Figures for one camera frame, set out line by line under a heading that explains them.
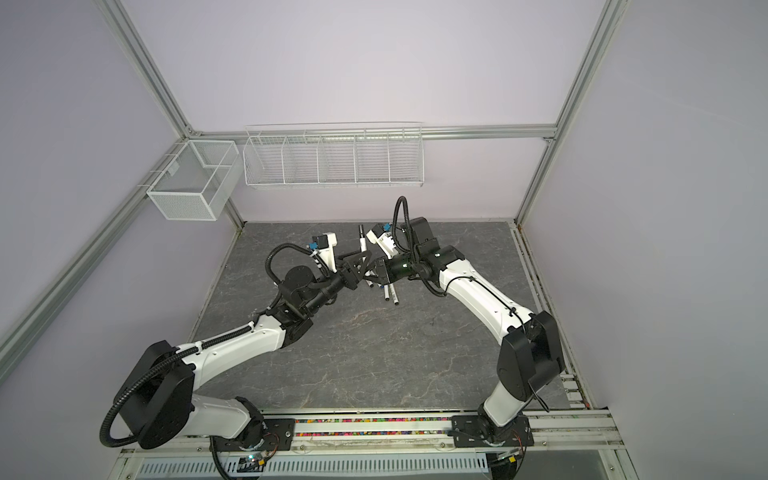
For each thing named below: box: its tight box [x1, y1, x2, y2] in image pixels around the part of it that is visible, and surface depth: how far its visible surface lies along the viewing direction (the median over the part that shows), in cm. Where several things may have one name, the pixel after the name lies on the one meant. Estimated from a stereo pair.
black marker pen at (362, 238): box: [358, 224, 367, 253], surface depth 75 cm
